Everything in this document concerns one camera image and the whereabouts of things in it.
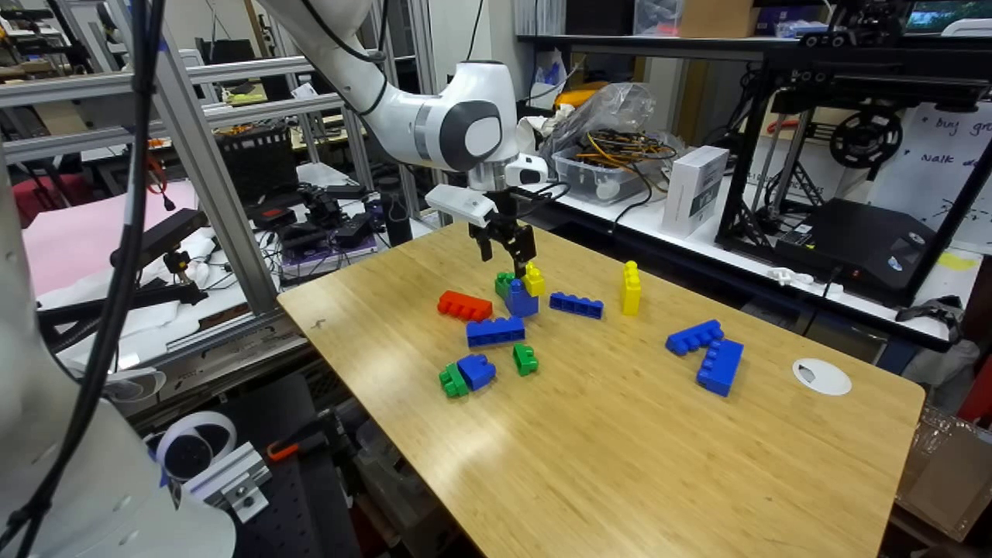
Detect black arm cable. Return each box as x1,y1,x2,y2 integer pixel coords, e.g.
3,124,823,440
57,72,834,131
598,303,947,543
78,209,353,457
0,0,172,555

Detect clear plastic storage bin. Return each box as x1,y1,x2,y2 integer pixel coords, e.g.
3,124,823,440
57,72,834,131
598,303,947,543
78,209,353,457
551,141,675,209

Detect grey metal shelf rack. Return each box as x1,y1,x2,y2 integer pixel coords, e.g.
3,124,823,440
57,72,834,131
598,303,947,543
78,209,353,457
0,56,313,163

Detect yellow wide toy block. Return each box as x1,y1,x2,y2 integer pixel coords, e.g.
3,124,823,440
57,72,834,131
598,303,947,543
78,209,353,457
520,257,550,301

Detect yellow tall toy block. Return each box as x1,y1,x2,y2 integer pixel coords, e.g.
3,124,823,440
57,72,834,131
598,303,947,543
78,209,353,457
617,257,645,318

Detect black filament spool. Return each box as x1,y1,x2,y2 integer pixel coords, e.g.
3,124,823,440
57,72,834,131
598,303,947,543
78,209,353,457
829,105,907,170

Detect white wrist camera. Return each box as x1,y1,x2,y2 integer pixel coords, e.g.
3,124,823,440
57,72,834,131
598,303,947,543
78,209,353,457
422,180,504,232

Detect blue wide toy block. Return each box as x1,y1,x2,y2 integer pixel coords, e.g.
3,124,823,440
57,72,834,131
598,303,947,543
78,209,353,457
696,337,748,401

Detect black camera on stand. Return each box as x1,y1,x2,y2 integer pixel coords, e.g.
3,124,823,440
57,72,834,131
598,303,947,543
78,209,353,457
110,205,210,273

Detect pink foam sheet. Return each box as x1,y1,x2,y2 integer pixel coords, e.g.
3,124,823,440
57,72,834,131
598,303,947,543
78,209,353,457
17,184,203,299

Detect blue square toy block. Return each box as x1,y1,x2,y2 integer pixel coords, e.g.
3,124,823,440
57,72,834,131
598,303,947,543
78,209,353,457
507,284,542,322

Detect white tape ring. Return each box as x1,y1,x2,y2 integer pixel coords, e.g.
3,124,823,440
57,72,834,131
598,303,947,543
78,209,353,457
151,410,241,490

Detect white round table grommet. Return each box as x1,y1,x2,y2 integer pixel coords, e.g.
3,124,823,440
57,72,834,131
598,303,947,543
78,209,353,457
791,356,857,401

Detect brown cardboard box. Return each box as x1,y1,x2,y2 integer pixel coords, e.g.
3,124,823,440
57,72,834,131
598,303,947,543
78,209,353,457
893,406,992,544

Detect blue small toy block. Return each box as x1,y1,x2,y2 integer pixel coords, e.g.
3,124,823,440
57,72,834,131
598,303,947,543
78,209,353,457
455,350,500,395

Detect coiled yellow cables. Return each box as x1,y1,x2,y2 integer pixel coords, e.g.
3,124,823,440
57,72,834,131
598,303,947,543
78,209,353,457
571,128,675,174

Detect whiteboard with handwriting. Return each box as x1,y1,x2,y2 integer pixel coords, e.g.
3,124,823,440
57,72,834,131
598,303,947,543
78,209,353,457
863,99,992,257

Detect aluminium bracket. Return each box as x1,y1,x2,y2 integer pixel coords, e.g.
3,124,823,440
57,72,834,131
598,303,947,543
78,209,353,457
176,440,275,524

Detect white cardboard box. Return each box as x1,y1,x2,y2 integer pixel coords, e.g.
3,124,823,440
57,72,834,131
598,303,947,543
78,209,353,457
661,141,733,236

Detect black electronics box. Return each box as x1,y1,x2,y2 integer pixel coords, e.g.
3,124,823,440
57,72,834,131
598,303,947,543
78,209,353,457
213,128,313,211

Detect black frame 3D printer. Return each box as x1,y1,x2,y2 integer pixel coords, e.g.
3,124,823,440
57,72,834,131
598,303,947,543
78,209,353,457
709,33,992,308

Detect red long toy block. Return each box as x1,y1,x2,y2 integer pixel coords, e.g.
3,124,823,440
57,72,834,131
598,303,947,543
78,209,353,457
433,289,498,325

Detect aluminium profile post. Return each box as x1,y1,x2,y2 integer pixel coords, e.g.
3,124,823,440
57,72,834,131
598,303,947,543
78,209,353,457
107,0,283,322

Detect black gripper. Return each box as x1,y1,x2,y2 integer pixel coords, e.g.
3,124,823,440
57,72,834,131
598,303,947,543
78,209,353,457
468,190,541,280

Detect green small toy block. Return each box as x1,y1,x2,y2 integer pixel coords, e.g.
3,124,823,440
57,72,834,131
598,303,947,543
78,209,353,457
438,361,473,402
512,340,542,378

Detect blue long toy block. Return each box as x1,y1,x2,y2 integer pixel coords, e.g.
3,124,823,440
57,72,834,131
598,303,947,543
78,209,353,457
546,289,609,322
465,314,531,350
665,316,726,361

